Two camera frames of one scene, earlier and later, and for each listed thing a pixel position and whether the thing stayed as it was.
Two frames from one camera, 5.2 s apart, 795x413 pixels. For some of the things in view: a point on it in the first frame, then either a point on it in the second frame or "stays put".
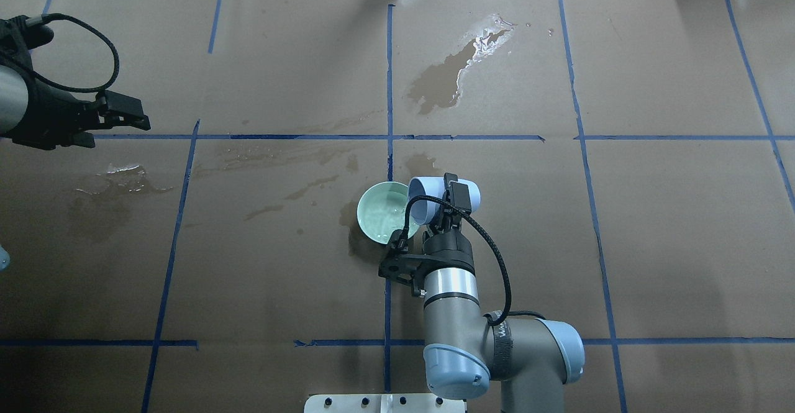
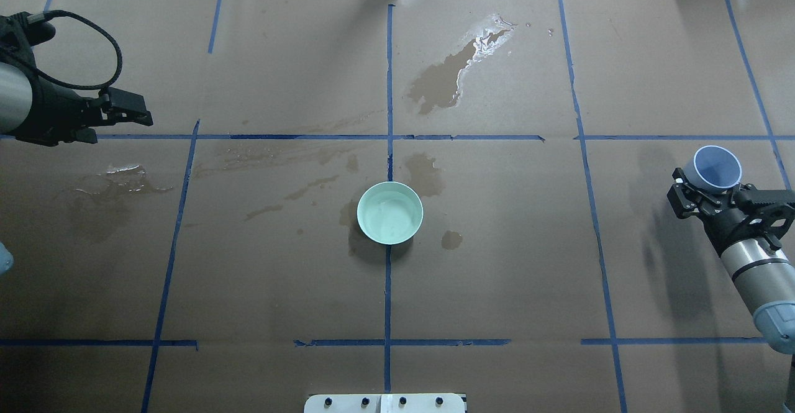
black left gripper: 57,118 stays put
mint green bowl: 381,210 stays put
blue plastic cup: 425,212 to 713,169
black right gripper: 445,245 to 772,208
